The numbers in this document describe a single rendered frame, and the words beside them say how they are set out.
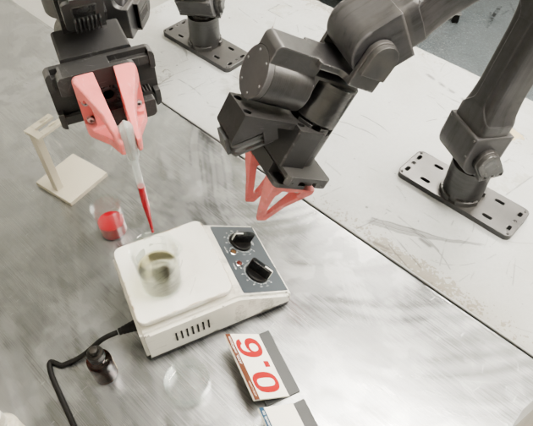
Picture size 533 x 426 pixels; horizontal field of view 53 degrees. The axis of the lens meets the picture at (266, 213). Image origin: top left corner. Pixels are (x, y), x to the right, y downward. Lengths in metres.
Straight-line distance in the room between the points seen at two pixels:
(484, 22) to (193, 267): 2.71
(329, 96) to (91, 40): 0.25
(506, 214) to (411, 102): 0.29
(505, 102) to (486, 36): 2.34
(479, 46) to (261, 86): 2.51
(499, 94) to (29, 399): 0.69
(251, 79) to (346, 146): 0.41
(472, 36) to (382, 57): 2.52
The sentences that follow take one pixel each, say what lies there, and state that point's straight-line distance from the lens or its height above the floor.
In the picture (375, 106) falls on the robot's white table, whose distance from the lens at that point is 1.04.
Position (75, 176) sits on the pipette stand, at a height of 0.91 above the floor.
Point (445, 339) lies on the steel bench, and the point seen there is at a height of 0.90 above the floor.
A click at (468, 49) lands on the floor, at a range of 2.97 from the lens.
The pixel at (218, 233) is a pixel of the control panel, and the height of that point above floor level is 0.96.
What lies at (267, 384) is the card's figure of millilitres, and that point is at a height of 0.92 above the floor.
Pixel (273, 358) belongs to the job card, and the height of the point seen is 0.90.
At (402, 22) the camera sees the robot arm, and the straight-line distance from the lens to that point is 0.57.
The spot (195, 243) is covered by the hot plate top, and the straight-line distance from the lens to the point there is 0.70.
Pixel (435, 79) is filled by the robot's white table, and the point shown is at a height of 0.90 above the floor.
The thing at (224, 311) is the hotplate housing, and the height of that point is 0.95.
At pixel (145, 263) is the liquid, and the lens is 0.65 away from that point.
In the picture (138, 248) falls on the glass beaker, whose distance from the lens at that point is 0.64.
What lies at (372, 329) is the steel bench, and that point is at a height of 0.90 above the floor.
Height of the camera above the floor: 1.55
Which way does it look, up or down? 50 degrees down
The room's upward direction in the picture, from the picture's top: straight up
